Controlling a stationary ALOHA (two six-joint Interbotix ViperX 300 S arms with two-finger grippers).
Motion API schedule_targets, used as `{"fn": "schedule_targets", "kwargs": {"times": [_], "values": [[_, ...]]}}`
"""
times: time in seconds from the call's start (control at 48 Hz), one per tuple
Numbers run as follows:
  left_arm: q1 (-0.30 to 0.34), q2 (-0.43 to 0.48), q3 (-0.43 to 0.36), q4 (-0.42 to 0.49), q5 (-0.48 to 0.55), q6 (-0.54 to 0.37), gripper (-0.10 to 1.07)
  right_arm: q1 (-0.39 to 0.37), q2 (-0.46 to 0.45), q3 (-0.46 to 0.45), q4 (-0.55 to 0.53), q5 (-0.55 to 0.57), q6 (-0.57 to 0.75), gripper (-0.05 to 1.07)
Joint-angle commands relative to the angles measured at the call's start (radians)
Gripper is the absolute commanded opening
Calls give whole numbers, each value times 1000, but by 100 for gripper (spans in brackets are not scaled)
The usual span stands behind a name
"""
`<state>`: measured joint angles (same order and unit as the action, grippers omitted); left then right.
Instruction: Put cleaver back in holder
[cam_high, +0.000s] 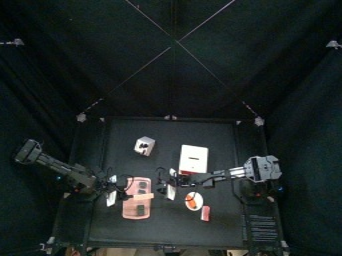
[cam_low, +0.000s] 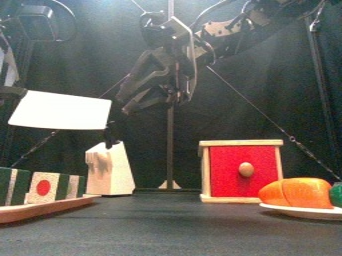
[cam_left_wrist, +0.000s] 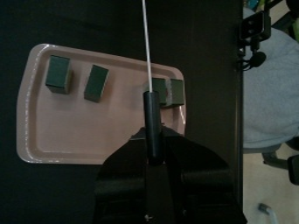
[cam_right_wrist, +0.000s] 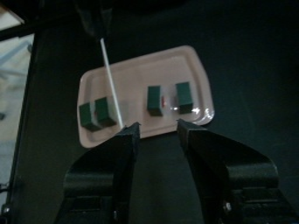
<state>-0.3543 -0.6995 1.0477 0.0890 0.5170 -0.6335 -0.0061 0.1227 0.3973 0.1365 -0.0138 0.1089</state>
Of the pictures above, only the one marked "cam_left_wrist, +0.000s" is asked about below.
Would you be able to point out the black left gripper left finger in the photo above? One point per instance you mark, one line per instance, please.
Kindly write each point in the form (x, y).
(124, 180)

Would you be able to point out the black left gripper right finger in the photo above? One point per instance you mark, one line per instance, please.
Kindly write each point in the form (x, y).
(197, 186)

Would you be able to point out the grey metal tube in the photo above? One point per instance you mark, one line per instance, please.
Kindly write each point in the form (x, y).
(267, 211)

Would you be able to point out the pink plastic tray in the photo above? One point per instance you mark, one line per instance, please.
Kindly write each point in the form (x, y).
(77, 131)

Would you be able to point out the grey chair leg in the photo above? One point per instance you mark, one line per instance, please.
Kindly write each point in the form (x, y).
(274, 159)

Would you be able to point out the black chair wheel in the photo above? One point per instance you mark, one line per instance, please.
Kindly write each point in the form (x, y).
(294, 169)

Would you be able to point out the dark green block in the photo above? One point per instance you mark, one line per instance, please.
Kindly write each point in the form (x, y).
(176, 92)
(95, 83)
(57, 74)
(160, 89)

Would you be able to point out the black clamp device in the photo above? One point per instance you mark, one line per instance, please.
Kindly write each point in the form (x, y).
(255, 24)

